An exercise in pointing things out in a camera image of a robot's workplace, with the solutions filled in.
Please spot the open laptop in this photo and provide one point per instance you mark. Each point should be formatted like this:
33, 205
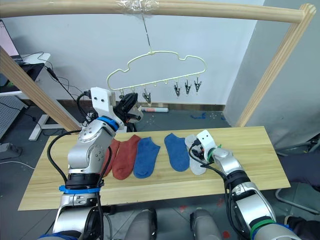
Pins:
7, 42

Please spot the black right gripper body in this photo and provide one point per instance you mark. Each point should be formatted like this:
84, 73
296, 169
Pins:
197, 150

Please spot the pale yellow clip hanger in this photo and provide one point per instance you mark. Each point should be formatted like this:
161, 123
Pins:
150, 53

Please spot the red sock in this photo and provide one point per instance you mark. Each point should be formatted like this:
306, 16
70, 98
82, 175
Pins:
110, 155
126, 157

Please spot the grey power strip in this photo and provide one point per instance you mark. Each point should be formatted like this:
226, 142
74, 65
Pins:
10, 151

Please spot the clear plastic tape wrap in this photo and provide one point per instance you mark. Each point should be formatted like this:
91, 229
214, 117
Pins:
136, 5

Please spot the white chair base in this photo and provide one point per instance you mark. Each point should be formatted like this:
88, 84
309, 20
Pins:
295, 202

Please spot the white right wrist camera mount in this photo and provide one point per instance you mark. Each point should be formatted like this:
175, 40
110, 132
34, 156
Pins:
206, 142

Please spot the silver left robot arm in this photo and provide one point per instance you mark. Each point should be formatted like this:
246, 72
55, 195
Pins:
87, 150

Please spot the wooden rack crossbar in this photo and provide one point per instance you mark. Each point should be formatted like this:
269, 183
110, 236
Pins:
225, 12

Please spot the dark rounded grey shape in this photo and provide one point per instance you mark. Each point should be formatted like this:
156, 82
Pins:
143, 225
205, 225

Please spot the grey sock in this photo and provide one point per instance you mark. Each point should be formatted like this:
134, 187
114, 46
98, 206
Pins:
196, 167

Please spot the blue sock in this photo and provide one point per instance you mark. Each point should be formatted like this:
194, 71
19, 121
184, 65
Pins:
177, 152
146, 157

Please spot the black pad on desk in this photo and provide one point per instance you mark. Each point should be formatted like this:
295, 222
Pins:
32, 70

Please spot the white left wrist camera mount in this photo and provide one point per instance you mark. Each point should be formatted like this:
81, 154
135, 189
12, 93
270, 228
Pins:
100, 100

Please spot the rolled paper tube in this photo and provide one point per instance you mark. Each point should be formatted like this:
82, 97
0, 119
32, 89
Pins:
155, 109

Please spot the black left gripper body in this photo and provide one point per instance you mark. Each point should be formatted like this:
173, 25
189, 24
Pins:
122, 110

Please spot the white desk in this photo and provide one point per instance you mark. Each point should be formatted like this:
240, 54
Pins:
37, 125

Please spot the grey perforated panel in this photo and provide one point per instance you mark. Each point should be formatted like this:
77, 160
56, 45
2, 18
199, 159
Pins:
8, 112

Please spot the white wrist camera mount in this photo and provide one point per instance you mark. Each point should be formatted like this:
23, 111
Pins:
100, 100
206, 142

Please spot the metal hanger clip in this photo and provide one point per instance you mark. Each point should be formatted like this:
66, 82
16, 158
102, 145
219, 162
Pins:
187, 87
198, 85
147, 97
122, 94
177, 90

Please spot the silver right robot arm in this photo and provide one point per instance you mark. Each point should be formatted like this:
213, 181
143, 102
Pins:
250, 200

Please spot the wooden rack post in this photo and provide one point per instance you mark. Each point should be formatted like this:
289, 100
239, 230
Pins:
272, 70
32, 87

